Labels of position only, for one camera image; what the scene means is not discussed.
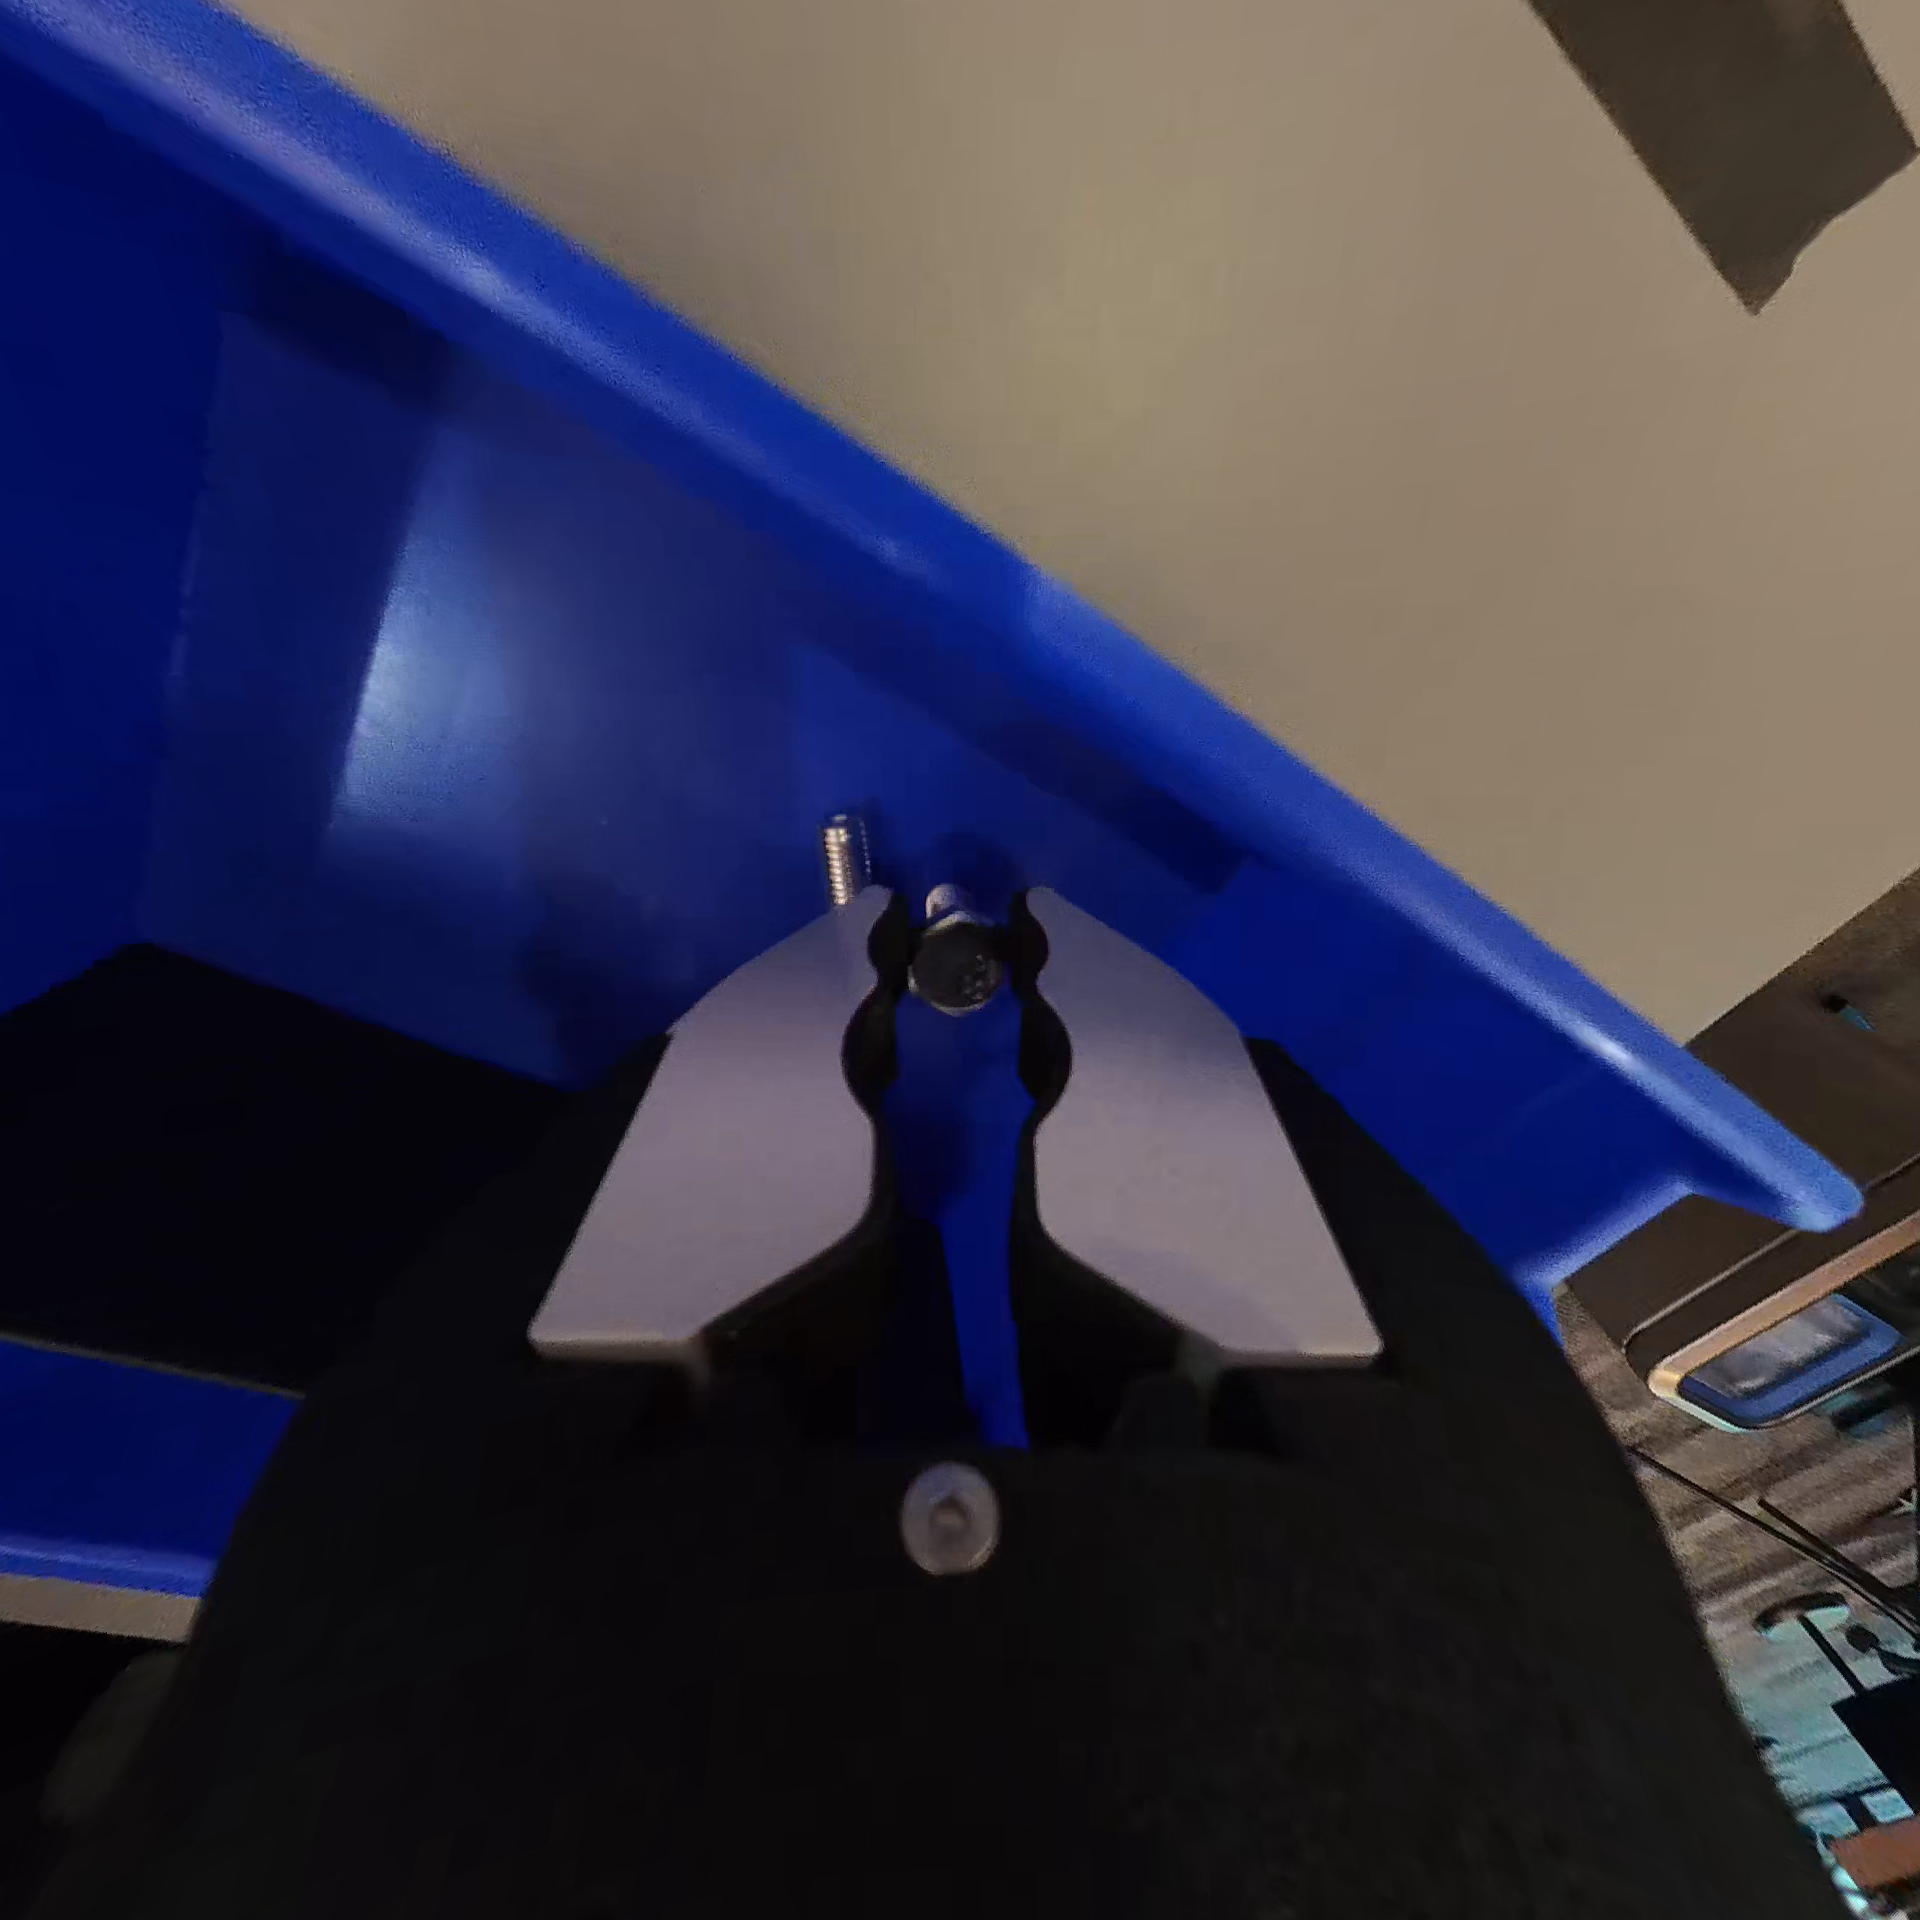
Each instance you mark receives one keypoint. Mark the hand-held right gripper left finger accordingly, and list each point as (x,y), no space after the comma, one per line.
(720,1184)

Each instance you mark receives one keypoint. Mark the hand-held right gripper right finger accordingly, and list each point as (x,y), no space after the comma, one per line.
(1185,1184)

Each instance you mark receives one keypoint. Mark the silver hex bolt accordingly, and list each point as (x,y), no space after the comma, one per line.
(849,863)
(956,973)

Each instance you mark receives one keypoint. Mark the blue plastic bin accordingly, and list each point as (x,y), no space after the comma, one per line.
(599,674)

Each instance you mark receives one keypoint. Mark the black bin divider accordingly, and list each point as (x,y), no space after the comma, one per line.
(224,1171)

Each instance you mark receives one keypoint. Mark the desk height control panel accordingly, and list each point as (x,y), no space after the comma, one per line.
(1787,1342)

